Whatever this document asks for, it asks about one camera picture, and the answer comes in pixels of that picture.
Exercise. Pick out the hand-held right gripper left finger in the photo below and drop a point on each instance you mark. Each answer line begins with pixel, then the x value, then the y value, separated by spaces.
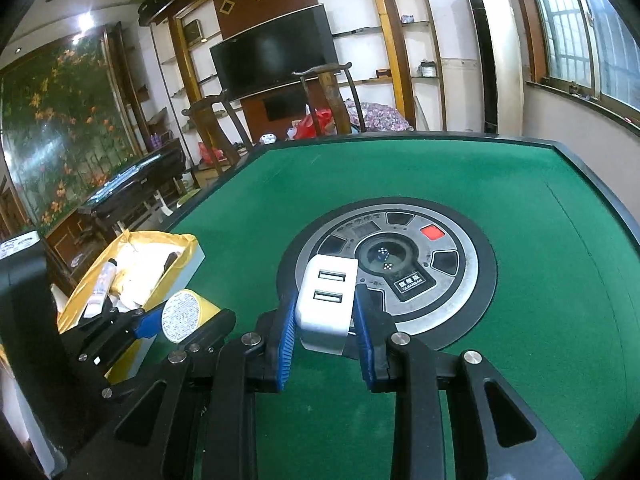
pixel 289 345

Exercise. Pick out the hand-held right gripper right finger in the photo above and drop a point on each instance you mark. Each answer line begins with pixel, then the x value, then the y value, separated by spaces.
pixel 367 340

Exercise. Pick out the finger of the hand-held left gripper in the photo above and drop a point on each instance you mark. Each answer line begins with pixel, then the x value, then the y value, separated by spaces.
pixel 150 322
pixel 205 335

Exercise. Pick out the small yellow jar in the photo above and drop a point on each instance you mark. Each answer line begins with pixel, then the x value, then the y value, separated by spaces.
pixel 185 315

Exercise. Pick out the white USB charger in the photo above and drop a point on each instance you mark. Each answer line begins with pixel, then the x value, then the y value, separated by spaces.
pixel 325 305

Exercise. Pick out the white tube with black cap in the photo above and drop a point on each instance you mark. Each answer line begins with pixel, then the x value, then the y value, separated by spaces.
pixel 100 290

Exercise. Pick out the black marker pen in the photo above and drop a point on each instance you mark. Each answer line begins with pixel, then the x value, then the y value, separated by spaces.
pixel 170 261

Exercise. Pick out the gold box with white lining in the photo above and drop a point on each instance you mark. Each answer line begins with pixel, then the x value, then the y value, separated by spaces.
pixel 145 242

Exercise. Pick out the round mahjong table control panel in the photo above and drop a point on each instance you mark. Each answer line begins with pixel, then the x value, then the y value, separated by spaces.
pixel 450 290

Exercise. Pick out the small red plastic bag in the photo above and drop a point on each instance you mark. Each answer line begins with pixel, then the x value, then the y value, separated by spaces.
pixel 210 152

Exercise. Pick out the large flower painting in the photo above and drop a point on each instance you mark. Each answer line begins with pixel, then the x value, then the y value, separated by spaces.
pixel 60 125

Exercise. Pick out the dark wooden chair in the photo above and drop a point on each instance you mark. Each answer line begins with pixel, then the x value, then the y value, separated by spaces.
pixel 220 125

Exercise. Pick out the floral cloth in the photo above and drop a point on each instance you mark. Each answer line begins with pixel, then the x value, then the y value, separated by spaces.
pixel 380 116

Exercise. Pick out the black flat television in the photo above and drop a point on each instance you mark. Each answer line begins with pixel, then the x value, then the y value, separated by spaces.
pixel 275 55

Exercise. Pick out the standing air conditioner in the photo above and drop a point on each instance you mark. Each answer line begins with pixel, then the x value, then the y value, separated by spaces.
pixel 505 50

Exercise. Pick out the barred window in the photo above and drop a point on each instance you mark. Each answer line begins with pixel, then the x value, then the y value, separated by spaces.
pixel 575 25

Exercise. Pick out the wooden chair with curved rail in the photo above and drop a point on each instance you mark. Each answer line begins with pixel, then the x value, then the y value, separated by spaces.
pixel 327 90

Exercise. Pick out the gold framed wall shelf unit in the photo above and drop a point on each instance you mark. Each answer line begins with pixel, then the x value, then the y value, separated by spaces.
pixel 389 35

